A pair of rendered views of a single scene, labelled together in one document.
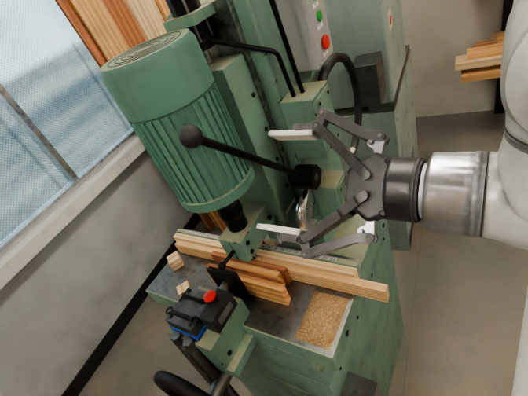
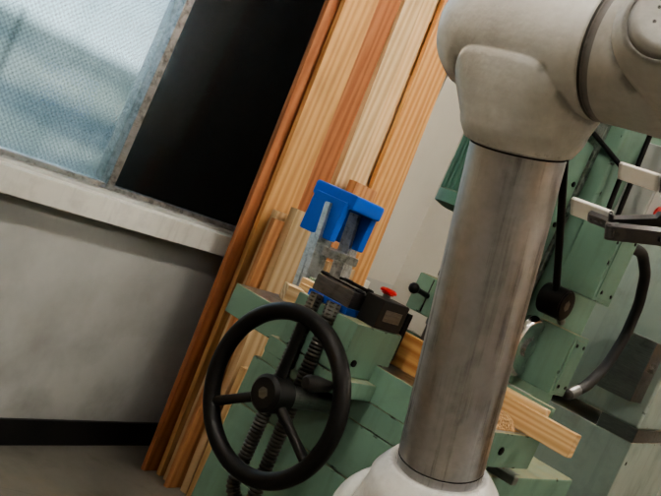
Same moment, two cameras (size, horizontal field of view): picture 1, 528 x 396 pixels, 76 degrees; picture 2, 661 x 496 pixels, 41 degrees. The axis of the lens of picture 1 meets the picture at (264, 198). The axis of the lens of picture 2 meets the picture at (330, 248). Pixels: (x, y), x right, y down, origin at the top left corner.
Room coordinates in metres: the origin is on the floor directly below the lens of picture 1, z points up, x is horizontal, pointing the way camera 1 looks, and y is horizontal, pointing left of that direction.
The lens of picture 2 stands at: (-0.95, 0.44, 1.12)
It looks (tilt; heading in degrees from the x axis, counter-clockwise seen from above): 3 degrees down; 355
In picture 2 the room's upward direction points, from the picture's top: 24 degrees clockwise
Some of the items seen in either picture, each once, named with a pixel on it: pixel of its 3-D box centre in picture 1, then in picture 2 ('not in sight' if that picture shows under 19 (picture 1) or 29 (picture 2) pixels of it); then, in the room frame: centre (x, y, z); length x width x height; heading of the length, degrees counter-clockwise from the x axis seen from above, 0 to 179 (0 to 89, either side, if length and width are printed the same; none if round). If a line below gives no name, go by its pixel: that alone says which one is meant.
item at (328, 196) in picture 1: (328, 196); (550, 356); (0.67, -0.16, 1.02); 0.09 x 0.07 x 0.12; 47
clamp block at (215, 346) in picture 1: (211, 324); (340, 337); (0.53, 0.24, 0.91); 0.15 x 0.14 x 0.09; 47
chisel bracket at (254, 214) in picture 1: (249, 232); (445, 306); (0.66, 0.07, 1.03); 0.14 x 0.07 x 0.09; 137
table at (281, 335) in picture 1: (236, 305); (358, 366); (0.59, 0.18, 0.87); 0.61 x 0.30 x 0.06; 47
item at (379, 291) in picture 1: (262, 265); (419, 359); (0.64, 0.08, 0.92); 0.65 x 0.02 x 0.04; 47
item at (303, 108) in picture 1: (313, 121); (599, 260); (0.70, -0.17, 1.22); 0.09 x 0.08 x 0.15; 137
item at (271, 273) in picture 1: (252, 273); not in sight; (0.62, 0.11, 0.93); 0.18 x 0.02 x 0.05; 47
